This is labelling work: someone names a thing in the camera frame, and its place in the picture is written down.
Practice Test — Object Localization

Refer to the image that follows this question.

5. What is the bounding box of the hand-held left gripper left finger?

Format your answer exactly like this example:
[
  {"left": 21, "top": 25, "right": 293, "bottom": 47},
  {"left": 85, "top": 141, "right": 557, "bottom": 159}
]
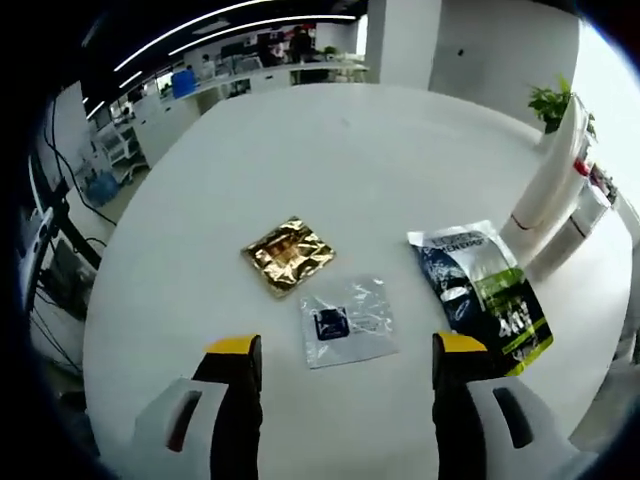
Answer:
[{"left": 133, "top": 333, "right": 264, "bottom": 480}]

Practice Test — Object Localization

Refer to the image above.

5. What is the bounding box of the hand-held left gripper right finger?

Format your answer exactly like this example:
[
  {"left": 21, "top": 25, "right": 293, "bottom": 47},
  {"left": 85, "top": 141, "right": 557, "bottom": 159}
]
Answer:
[{"left": 431, "top": 330, "right": 600, "bottom": 480}]

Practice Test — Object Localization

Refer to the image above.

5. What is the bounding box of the green black skincare sachet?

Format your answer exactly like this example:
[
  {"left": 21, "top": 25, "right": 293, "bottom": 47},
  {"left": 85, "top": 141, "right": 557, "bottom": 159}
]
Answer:
[{"left": 405, "top": 219, "right": 556, "bottom": 378}]

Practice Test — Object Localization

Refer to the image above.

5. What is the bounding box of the clear plastic bag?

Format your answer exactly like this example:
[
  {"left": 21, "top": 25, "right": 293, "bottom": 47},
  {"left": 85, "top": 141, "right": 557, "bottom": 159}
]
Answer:
[{"left": 298, "top": 273, "right": 402, "bottom": 371}]

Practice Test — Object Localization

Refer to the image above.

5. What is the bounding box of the gold foil skincare sachet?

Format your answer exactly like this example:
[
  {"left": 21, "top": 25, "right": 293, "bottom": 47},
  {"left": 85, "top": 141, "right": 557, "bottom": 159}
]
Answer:
[{"left": 240, "top": 215, "right": 338, "bottom": 301}]

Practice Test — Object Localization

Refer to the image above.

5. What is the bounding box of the clear capped skincare bottle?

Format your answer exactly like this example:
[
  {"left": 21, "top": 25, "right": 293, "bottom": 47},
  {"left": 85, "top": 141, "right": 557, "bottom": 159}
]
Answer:
[{"left": 530, "top": 184, "right": 615, "bottom": 272}]

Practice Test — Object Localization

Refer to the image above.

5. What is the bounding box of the white skincare tube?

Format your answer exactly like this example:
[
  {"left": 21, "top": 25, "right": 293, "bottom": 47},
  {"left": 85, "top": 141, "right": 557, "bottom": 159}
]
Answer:
[{"left": 498, "top": 93, "right": 590, "bottom": 262}]

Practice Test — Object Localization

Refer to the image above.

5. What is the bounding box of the white skincare bottle red collar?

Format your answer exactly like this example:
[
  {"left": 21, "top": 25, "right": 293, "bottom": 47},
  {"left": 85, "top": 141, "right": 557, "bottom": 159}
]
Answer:
[{"left": 572, "top": 149, "right": 599, "bottom": 199}]

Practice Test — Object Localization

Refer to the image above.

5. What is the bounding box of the black tripod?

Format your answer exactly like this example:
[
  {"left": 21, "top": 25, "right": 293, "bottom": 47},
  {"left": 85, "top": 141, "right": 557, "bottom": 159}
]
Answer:
[{"left": 27, "top": 149, "right": 106, "bottom": 321}]

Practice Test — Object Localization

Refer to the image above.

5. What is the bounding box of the blue water jug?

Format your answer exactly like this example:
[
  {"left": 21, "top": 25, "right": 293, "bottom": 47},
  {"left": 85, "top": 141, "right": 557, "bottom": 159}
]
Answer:
[{"left": 87, "top": 169, "right": 120, "bottom": 207}]

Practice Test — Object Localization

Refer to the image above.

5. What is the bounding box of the white mounted device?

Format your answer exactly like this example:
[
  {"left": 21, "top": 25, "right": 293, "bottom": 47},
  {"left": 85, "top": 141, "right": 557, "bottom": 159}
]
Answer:
[{"left": 13, "top": 207, "right": 57, "bottom": 284}]

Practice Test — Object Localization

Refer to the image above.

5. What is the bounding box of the green plant in white pot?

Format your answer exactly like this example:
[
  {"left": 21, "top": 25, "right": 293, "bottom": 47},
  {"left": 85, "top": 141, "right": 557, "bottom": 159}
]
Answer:
[{"left": 527, "top": 73, "right": 598, "bottom": 147}]

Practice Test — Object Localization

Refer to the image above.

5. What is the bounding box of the long white counter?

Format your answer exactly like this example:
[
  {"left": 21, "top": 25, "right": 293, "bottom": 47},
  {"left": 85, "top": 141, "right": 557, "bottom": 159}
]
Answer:
[{"left": 189, "top": 60, "right": 371, "bottom": 101}]

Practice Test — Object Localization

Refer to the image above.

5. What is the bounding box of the long ceiling light strip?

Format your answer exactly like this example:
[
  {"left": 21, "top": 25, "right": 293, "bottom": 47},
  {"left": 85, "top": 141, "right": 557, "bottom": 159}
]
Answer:
[
  {"left": 167, "top": 14, "right": 357, "bottom": 57},
  {"left": 113, "top": 0, "right": 301, "bottom": 74}
]

